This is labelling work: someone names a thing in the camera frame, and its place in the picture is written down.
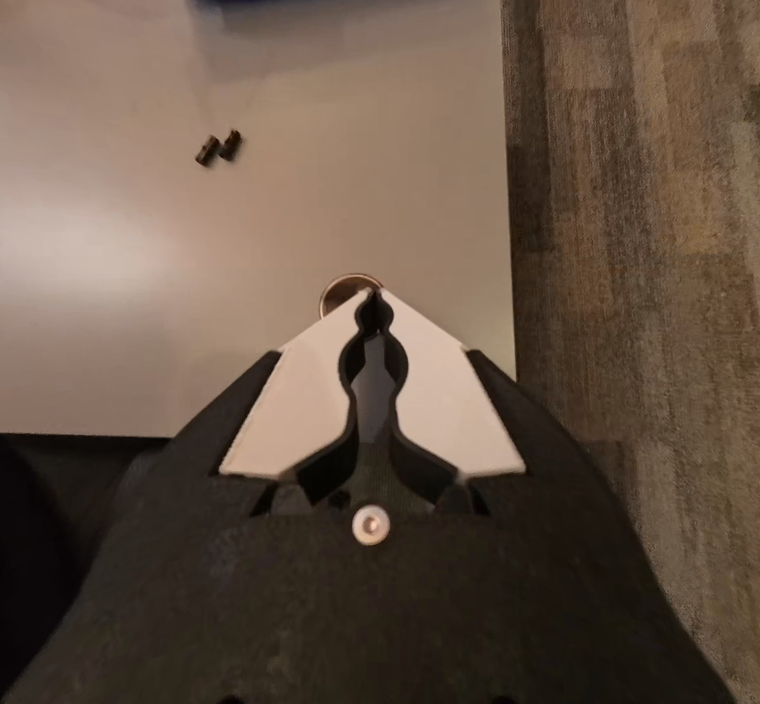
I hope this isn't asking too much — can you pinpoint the person's dark clothing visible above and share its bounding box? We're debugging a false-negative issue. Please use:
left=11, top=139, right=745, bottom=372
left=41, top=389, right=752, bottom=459
left=0, top=434, right=176, bottom=704

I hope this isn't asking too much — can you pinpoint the round table cable grommet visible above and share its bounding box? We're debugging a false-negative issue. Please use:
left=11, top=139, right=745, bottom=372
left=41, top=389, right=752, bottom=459
left=319, top=272, right=387, bottom=318

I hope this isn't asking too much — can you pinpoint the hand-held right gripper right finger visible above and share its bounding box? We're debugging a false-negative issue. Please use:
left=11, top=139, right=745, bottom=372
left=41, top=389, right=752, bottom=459
left=377, top=288, right=528, bottom=506

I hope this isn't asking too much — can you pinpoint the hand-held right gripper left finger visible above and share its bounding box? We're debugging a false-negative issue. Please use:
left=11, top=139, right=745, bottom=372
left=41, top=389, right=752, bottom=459
left=217, top=290, right=375, bottom=506

